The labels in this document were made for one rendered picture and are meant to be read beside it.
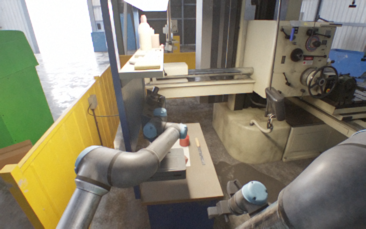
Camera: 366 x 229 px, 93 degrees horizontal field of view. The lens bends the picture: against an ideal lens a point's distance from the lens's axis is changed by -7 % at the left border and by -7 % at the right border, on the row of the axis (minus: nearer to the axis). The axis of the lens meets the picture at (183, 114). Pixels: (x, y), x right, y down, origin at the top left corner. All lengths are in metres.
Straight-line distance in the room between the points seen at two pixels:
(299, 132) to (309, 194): 2.73
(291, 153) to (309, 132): 0.41
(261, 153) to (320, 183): 2.59
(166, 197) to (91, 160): 0.67
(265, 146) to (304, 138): 0.63
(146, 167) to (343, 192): 0.49
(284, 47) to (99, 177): 2.11
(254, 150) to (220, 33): 1.66
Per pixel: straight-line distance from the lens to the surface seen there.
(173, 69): 2.19
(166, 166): 1.08
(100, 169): 0.64
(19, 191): 1.30
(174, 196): 1.22
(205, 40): 2.62
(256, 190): 0.68
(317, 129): 3.26
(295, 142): 3.12
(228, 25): 2.70
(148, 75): 0.80
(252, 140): 2.74
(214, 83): 2.32
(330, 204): 0.33
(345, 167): 0.33
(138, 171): 0.61
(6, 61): 3.45
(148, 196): 1.24
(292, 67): 2.45
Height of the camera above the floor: 1.90
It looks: 27 degrees down
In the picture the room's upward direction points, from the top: 1 degrees counter-clockwise
